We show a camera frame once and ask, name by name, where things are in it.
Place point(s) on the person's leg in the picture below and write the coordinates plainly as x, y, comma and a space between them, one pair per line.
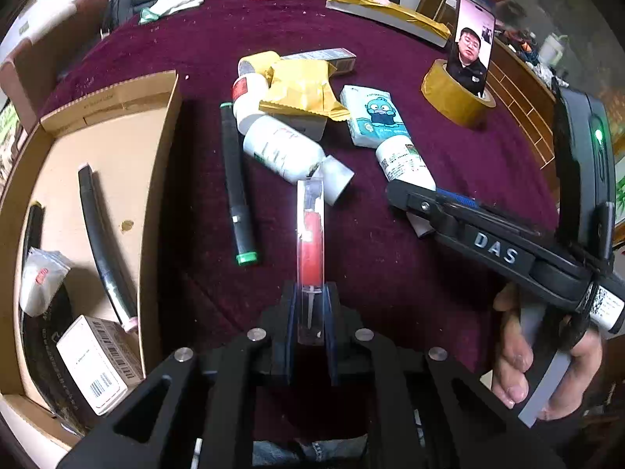
312, 449

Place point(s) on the white cylindrical cap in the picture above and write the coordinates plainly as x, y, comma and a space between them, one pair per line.
337, 178

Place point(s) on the white tube bottle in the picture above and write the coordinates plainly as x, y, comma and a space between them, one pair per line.
405, 161

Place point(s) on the person's right hand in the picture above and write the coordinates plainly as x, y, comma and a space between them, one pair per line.
512, 351

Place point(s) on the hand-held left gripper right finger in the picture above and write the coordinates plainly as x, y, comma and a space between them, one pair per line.
332, 332

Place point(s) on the white barcode box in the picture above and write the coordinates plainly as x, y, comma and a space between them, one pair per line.
97, 366

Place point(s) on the smartphone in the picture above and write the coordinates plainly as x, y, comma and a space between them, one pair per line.
472, 44

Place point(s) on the cardboard box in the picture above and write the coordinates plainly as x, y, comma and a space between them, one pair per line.
63, 166

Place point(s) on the clear case with red pen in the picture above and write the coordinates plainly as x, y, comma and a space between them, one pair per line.
311, 254

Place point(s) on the white kettle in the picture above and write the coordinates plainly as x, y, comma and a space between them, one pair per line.
554, 49

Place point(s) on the black foil package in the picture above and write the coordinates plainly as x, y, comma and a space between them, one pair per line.
39, 361

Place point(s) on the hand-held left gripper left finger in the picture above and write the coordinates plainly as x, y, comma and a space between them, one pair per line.
288, 332

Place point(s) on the white gloves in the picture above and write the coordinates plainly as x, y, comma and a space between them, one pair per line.
171, 5

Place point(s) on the small clear plastic bag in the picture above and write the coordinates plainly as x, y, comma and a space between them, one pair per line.
41, 278

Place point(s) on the white bottle with red label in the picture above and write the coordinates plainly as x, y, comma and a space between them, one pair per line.
246, 102

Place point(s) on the cartoon print tissue pack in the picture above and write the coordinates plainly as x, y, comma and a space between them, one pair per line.
376, 117

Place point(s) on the yellow snack packet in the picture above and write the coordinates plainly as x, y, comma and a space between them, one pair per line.
302, 90

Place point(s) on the silver carton box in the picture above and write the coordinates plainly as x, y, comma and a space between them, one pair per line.
337, 58

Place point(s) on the brown chair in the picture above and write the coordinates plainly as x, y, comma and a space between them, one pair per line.
53, 39

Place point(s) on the black pen with green cap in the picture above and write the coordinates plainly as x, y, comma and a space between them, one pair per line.
234, 171

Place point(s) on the gold padded envelope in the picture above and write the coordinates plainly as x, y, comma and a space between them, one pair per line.
405, 17

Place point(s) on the brown packing tape roll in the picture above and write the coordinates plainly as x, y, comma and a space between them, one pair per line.
454, 107

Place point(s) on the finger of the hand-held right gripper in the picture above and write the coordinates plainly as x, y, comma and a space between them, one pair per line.
456, 200
415, 200

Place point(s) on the black curved tube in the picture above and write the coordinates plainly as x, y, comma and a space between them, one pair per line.
100, 244

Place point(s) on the thin black stick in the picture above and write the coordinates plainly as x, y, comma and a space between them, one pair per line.
34, 234

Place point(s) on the large white bottle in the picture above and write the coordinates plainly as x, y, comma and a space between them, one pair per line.
278, 146

